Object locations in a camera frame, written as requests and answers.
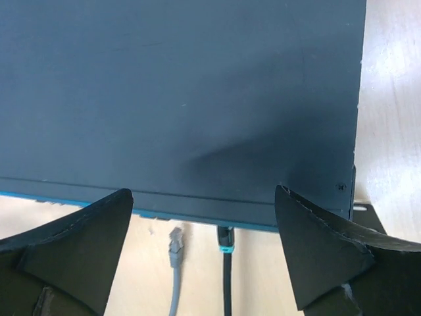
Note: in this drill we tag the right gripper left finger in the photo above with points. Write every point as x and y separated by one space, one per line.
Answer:
67 266

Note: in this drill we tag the teal network switch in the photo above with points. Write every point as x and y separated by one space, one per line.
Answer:
200 108

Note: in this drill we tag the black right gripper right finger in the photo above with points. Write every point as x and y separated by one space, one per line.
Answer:
338 267

